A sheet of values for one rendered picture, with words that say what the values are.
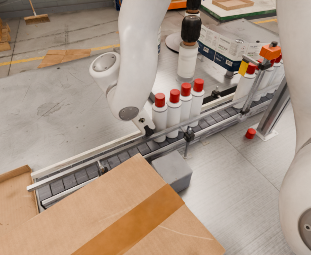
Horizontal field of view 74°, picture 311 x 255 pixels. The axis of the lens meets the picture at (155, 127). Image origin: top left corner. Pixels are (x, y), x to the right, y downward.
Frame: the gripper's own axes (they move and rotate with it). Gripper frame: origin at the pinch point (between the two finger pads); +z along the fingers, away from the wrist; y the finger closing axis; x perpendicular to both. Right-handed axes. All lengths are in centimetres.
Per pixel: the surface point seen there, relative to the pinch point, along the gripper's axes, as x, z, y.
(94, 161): 18.6, -8.6, -4.5
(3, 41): 94, 52, 324
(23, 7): 56, 65, 462
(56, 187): 34.0, -5.5, -2.1
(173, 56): -38, 21, 50
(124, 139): 8.7, 0.2, 3.3
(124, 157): 12.0, 2.4, -1.9
